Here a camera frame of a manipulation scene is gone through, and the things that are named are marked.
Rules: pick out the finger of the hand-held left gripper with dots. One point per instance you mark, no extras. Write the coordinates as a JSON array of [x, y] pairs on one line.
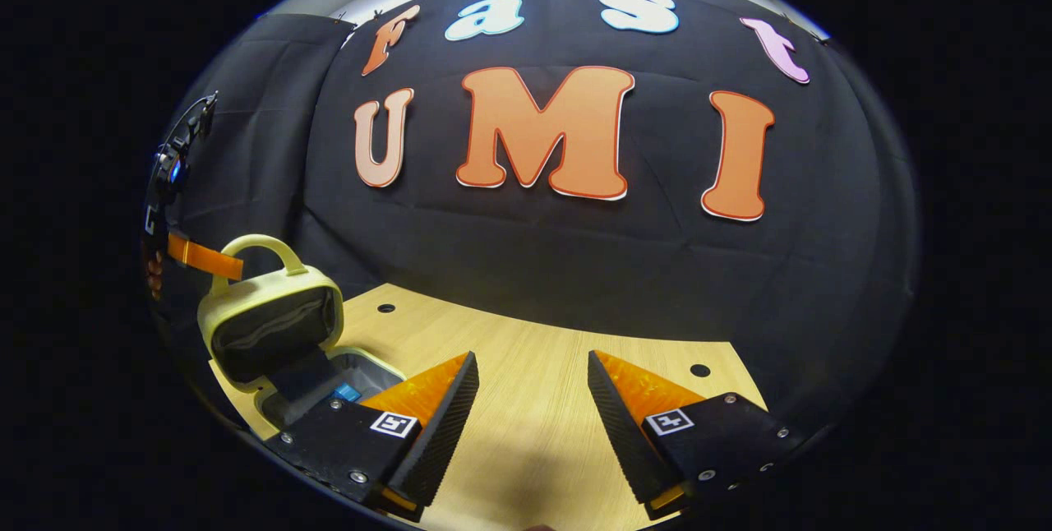
[[205, 258]]

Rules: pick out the black backdrop cloth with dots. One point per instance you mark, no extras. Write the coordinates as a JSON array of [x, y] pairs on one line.
[[575, 268]]

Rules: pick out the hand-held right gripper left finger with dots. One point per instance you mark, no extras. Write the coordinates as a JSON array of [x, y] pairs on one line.
[[440, 432]]

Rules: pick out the white blue skincare tube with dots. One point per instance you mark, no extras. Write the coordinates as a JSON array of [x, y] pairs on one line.
[[346, 392]]

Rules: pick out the cream yellow suitcase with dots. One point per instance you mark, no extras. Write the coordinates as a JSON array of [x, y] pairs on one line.
[[275, 325]]

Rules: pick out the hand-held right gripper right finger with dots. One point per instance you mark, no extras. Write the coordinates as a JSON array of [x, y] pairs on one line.
[[625, 432]]

